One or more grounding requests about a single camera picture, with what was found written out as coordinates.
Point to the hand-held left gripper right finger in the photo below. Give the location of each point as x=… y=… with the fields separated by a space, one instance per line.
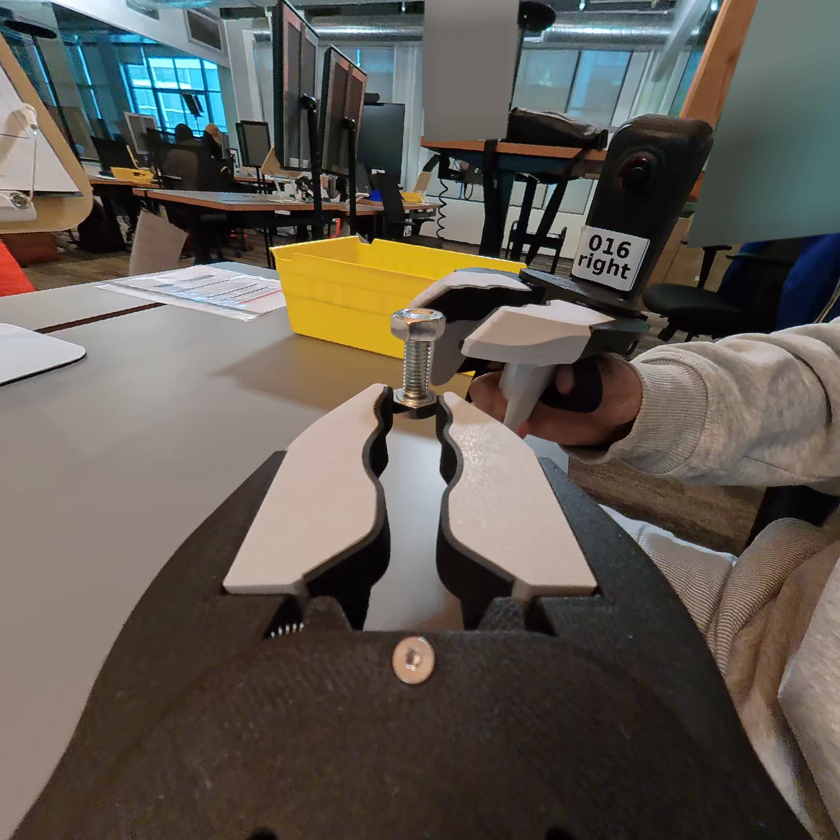
x=518 y=518

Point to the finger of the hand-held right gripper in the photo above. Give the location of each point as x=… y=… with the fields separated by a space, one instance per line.
x=531 y=334
x=485 y=281

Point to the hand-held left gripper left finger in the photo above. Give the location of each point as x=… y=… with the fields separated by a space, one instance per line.
x=315 y=512

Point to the steel hex nut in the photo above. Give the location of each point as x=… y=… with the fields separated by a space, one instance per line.
x=418 y=325

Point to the steel hex bolt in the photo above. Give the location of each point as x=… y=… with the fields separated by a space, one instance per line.
x=418 y=367

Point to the person's right forearm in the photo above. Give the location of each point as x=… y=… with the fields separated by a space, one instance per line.
x=735 y=407

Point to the wooden top standing desk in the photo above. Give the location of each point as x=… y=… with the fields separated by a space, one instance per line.
x=459 y=145

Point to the grey desk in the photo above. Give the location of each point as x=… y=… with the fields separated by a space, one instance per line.
x=164 y=426

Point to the person's right hand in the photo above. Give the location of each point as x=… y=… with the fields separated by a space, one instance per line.
x=610 y=420

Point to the black office chair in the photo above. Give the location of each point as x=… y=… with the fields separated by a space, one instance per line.
x=689 y=302
x=394 y=203

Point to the yellow plastic bin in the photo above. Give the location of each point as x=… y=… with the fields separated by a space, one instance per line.
x=328 y=302
x=131 y=174

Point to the person's white striped shirt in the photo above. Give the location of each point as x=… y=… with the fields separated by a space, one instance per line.
x=676 y=558

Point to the black bag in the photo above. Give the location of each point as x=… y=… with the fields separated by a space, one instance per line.
x=551 y=128

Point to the black computer monitor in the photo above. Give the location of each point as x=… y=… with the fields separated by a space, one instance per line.
x=295 y=79
x=341 y=105
x=384 y=138

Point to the blue jacket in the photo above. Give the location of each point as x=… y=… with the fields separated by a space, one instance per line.
x=817 y=282

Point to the laminated paper sheet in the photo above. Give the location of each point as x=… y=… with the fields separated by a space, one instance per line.
x=197 y=289

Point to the long wooden office table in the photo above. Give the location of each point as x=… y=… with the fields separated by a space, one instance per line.
x=229 y=200

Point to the small black monitor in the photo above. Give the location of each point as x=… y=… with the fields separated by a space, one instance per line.
x=139 y=131
x=254 y=143

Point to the black round lamp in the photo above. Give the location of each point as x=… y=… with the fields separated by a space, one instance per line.
x=538 y=13

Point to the white card sheet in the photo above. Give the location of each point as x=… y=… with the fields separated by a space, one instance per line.
x=157 y=243

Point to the wooden document stand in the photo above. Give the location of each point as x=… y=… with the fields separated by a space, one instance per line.
x=39 y=351

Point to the orange cone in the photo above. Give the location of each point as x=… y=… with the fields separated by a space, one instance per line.
x=13 y=272

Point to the printed instruction sheet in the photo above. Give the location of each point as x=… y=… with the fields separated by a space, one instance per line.
x=26 y=157

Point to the wooden post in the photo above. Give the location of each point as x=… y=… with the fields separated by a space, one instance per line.
x=715 y=59

